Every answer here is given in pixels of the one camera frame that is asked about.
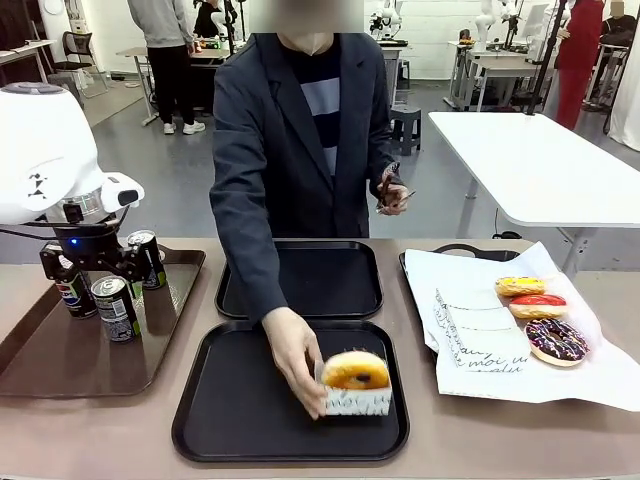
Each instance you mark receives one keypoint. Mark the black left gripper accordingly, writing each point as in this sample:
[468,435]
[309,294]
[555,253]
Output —
[85,245]

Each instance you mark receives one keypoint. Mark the black green Pepsi can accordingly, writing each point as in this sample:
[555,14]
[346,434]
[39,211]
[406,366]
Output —
[80,300]
[117,315]
[154,260]

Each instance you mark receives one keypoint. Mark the dark frosted donut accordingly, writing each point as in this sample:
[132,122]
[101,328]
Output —
[345,372]

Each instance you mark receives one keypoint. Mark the metal serving tongs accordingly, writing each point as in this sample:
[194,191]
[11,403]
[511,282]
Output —
[387,187]

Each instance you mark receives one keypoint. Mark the yellow frosted donut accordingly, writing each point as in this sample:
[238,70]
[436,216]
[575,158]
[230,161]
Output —
[520,286]

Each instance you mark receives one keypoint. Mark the red frosted donut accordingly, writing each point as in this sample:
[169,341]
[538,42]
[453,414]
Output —
[539,306]

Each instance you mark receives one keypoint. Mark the person's left forearm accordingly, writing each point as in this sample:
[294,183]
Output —
[387,167]

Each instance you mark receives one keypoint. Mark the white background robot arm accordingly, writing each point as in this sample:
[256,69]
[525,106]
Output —
[484,25]

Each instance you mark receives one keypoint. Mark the person's right forearm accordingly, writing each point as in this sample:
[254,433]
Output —
[250,270]

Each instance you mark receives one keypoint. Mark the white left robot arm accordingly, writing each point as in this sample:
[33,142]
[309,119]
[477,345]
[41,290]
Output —
[40,150]

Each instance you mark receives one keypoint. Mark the person's right hand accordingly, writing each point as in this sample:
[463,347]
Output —
[292,345]

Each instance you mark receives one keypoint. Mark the person's left hand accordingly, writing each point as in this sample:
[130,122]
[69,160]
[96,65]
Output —
[392,200]

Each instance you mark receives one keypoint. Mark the brown plastic tray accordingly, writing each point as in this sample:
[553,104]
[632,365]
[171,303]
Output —
[75,365]

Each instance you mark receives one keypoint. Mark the black plastic tray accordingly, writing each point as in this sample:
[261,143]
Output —
[330,280]
[240,400]
[411,280]

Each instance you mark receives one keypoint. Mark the black office chair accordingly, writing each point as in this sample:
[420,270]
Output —
[80,55]

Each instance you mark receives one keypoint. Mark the person's torso dark jacket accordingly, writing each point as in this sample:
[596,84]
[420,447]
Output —
[260,125]

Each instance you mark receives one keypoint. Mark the white desk with grey legs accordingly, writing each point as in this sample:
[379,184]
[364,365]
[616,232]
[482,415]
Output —
[20,50]

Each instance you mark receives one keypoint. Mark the person in grey hoodie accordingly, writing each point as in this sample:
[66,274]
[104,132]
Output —
[170,50]

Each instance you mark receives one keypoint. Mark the grey background work table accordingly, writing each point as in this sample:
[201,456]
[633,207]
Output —
[200,55]

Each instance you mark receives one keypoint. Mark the seated person in black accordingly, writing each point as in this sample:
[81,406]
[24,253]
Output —
[206,20]

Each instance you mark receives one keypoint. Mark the grey plastic stool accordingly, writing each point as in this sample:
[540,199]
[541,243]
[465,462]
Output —
[406,127]

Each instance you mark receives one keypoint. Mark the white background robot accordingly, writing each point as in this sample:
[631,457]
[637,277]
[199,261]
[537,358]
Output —
[386,20]

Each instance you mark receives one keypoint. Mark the white paper sheet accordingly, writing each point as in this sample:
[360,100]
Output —
[500,390]

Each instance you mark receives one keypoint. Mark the white background work table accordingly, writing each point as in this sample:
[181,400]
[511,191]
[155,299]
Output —
[500,65]

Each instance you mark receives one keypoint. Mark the chocolate donut pink drizzle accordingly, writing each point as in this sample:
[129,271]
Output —
[542,345]

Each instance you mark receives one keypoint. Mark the large white table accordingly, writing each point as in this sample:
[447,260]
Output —
[540,165]

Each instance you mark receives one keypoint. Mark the black stand pole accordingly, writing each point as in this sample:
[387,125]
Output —
[545,55]

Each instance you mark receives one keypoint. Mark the person in red apron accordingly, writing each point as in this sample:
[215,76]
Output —
[580,50]

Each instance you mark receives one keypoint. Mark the white hanging curtain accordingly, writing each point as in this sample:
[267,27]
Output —
[627,100]

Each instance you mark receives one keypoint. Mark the person in dark top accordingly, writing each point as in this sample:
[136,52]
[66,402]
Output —
[619,25]

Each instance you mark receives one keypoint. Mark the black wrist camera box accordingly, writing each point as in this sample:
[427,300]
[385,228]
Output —
[73,211]

